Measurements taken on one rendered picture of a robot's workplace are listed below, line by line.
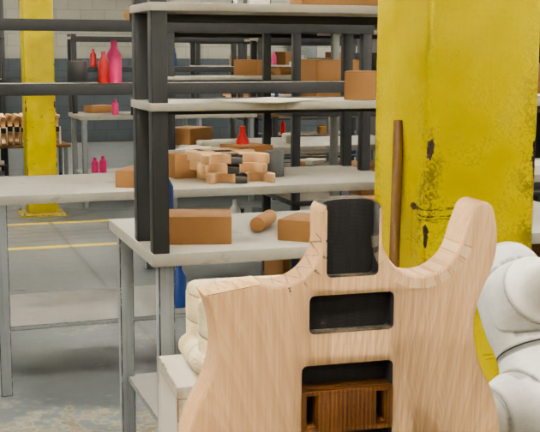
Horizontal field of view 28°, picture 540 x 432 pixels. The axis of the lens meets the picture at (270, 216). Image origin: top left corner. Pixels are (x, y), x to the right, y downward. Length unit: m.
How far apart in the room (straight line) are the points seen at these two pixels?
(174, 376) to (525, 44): 1.32
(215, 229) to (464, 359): 2.36
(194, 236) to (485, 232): 2.39
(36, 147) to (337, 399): 9.13
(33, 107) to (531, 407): 8.90
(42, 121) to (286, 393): 9.13
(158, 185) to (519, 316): 1.94
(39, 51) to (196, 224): 6.79
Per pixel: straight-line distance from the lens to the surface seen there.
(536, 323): 1.53
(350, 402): 1.13
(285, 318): 1.09
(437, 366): 1.16
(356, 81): 3.54
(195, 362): 1.39
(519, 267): 1.54
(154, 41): 3.27
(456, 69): 2.36
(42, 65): 10.15
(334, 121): 6.49
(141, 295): 5.44
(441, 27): 2.34
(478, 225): 1.15
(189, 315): 1.46
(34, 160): 10.19
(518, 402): 1.49
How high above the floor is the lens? 1.52
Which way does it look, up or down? 9 degrees down
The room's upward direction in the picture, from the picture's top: straight up
